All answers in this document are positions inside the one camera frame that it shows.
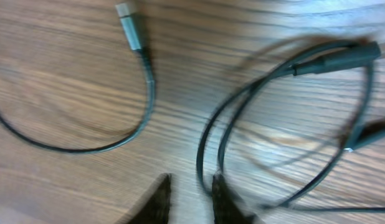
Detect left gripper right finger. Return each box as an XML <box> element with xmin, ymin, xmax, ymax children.
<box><xmin>212</xmin><ymin>174</ymin><xmax>257</xmax><ymax>224</ymax></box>

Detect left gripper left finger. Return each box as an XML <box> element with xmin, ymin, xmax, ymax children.
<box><xmin>125</xmin><ymin>173</ymin><xmax>172</xmax><ymax>224</ymax></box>

